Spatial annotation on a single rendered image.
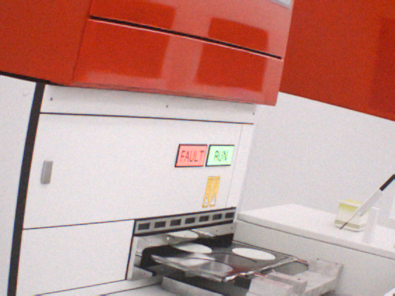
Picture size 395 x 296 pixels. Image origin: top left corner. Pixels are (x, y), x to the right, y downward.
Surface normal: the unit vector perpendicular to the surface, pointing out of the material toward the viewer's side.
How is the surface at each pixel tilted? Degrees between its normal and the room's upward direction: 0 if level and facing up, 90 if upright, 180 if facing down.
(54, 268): 90
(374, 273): 90
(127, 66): 90
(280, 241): 90
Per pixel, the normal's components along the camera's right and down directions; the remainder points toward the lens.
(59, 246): 0.86, 0.22
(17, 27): -0.47, 0.00
